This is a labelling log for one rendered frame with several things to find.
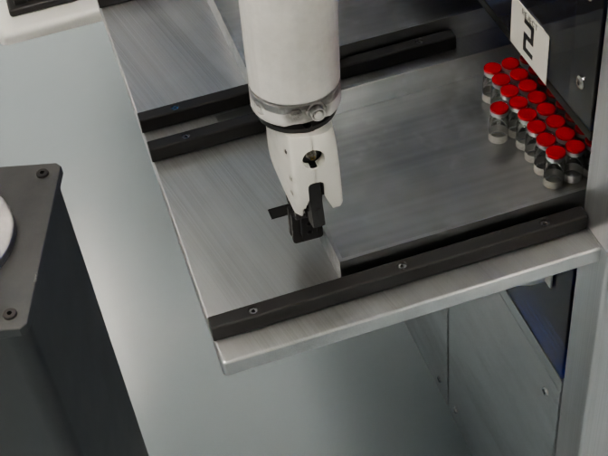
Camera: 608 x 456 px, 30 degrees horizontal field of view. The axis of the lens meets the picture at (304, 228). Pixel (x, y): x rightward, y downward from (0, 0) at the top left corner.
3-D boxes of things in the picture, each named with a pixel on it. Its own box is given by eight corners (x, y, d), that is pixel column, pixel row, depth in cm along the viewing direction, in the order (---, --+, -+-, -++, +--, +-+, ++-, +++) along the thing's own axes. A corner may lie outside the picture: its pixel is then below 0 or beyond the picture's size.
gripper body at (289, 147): (352, 118, 101) (356, 209, 109) (317, 54, 108) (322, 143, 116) (271, 139, 100) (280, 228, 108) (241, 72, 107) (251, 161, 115)
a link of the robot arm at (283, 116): (355, 96, 100) (356, 122, 102) (323, 41, 106) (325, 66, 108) (263, 118, 99) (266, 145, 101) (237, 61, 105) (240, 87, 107)
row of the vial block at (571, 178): (513, 86, 134) (515, 54, 131) (585, 181, 121) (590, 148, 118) (496, 90, 134) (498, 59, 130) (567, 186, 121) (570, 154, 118)
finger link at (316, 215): (331, 225, 106) (319, 223, 112) (311, 145, 105) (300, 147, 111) (319, 229, 106) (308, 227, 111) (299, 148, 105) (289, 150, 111)
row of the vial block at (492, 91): (496, 90, 134) (497, 59, 130) (566, 186, 121) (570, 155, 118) (479, 96, 133) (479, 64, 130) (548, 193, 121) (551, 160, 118)
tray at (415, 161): (536, 58, 138) (537, 34, 135) (646, 194, 120) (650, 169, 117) (269, 132, 132) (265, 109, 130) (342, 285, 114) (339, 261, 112)
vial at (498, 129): (502, 130, 129) (504, 98, 125) (511, 141, 127) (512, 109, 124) (485, 135, 128) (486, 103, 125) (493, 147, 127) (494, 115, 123)
